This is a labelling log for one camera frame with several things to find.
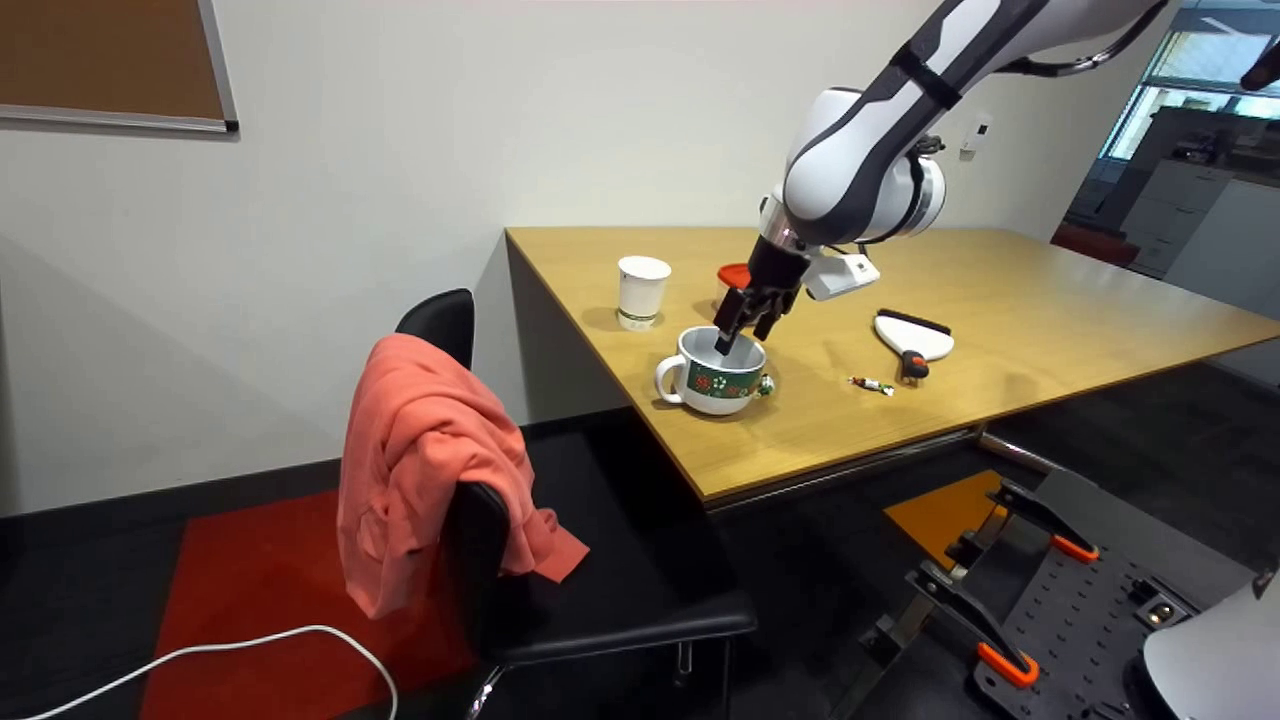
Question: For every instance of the white paper cup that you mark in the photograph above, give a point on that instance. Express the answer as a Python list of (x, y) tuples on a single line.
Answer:
[(642, 286)]

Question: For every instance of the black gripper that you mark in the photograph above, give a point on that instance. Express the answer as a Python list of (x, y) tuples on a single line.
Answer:
[(767, 286)]

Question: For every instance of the white rounded cover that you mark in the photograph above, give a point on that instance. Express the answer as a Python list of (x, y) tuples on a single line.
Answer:
[(1222, 660)]

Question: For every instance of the black office chair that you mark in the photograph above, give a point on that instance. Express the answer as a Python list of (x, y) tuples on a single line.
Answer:
[(600, 561)]

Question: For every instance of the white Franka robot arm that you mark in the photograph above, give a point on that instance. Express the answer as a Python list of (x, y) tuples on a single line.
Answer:
[(881, 133)]

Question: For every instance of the white mug with green print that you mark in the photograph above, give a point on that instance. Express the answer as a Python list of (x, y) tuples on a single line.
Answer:
[(714, 380)]

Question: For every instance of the salmon red hoodie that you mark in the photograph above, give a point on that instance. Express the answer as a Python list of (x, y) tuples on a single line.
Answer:
[(420, 452)]

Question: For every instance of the cork board with metal frame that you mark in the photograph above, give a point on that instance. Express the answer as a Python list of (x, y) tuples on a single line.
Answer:
[(94, 53)]

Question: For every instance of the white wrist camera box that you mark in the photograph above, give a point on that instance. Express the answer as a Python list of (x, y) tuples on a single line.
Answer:
[(842, 272)]

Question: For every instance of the grey perforated mounting plate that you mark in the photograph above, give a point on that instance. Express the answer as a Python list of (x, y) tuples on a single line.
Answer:
[(1093, 603)]

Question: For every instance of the black clamp with orange grip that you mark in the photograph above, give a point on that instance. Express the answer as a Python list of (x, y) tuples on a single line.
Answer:
[(1055, 525), (980, 625)]

